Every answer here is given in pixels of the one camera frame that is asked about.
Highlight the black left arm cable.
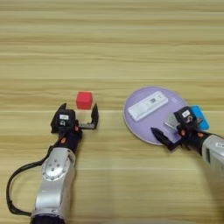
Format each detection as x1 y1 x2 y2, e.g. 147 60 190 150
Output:
6 154 52 217

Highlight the white rectangular device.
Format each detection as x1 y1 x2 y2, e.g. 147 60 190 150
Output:
127 90 170 123

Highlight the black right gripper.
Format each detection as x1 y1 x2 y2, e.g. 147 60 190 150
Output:
150 113 205 152

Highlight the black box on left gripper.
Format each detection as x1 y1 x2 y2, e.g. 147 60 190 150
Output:
52 108 76 130

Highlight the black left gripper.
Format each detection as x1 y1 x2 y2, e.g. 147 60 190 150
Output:
50 102 100 147

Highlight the round purple plate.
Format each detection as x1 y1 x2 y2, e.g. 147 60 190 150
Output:
122 86 191 146

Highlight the red cube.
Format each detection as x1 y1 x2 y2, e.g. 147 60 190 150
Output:
75 91 94 110

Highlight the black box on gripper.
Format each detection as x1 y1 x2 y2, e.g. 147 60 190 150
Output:
173 106 198 131
52 108 76 130

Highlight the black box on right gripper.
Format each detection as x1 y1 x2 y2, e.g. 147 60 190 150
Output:
173 106 198 131

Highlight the blue rectangular block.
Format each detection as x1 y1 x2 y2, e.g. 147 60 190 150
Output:
189 105 210 131

